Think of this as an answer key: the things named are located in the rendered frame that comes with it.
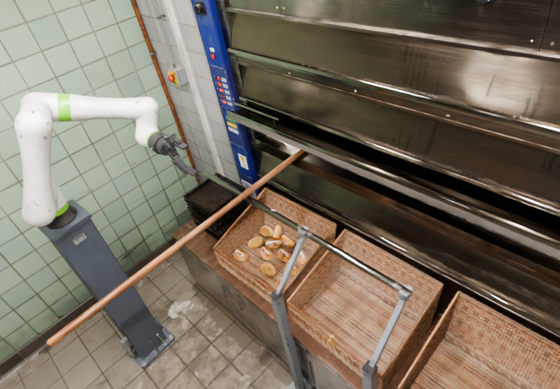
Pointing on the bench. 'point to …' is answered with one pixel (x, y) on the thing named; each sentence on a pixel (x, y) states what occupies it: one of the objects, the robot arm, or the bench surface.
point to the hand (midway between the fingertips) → (189, 160)
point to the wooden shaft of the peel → (167, 253)
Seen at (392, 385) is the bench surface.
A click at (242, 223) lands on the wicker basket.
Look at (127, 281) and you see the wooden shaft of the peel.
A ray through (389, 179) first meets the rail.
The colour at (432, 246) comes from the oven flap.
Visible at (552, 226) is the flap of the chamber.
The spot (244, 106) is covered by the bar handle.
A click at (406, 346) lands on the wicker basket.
